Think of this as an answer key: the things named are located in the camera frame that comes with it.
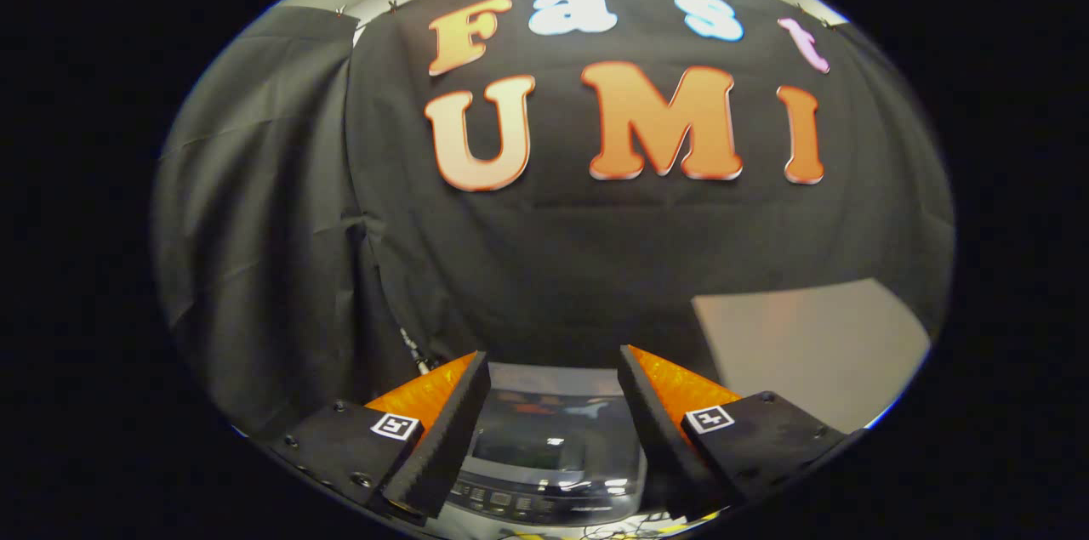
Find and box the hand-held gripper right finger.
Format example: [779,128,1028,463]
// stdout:
[619,344,862,520]

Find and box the grey metal hose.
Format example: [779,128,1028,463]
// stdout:
[398,326,433,377]

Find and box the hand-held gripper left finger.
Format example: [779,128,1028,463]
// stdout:
[272,350,493,520]

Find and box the grey washing machine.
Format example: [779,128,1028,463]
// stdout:
[425,361,681,529]

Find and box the black backdrop cloth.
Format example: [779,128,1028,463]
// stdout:
[153,0,955,439]

